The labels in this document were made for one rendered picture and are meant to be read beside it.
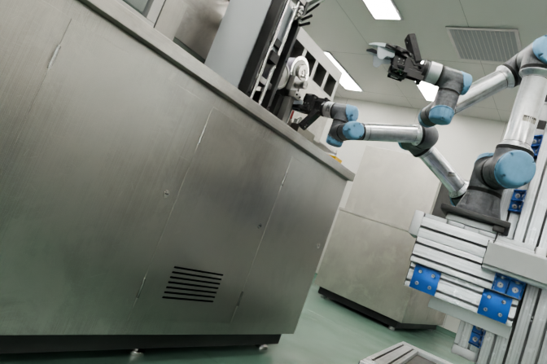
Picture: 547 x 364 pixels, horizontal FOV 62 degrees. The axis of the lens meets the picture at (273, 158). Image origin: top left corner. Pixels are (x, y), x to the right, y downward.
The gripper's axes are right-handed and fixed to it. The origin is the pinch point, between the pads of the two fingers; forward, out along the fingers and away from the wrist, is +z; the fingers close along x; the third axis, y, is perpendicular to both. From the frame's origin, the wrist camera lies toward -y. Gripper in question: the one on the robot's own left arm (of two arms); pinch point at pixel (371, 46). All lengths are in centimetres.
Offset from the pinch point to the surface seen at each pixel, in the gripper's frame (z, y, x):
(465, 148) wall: -192, -169, 434
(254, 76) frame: 36.9, 18.1, 15.8
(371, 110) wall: -68, -212, 512
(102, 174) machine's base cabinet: 55, 76, -28
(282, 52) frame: 31.7, 0.2, 25.2
